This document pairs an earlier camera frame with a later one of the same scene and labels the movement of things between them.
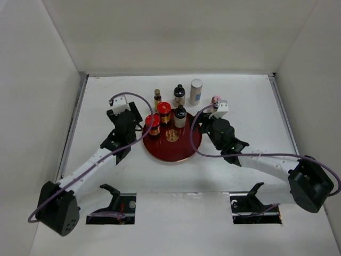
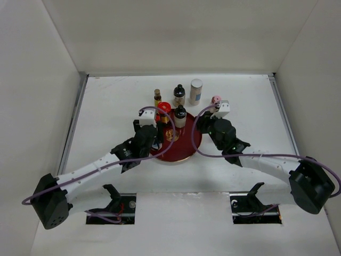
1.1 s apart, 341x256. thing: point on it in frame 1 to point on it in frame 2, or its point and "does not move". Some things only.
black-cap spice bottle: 179,97 does not move
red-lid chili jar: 164,110 does not move
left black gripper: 137,119 to 159,136
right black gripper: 203,118 does not move
